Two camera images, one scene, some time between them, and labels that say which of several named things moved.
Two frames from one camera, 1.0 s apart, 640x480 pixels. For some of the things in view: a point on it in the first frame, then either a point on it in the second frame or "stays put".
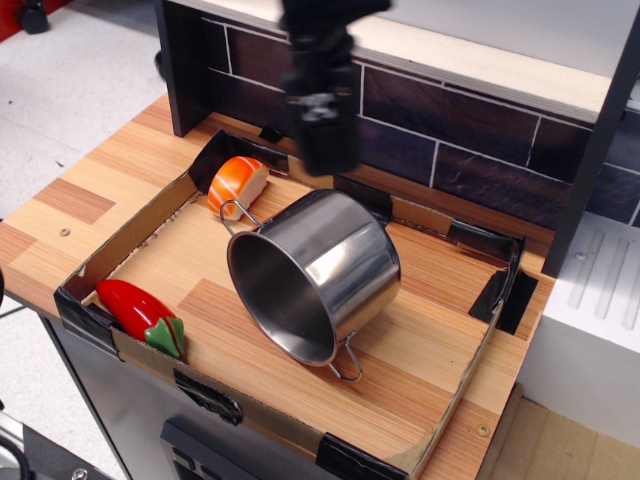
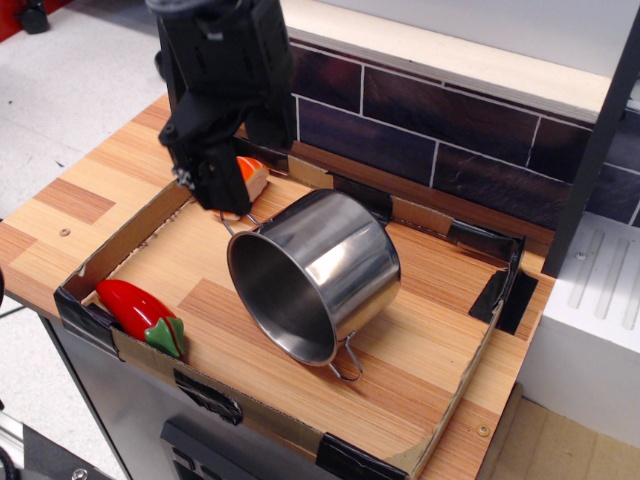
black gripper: x=321 y=83 to x=232 y=62
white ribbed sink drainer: x=585 y=358 stays put
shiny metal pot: x=322 y=267 stays put
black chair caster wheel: x=34 y=17 stays put
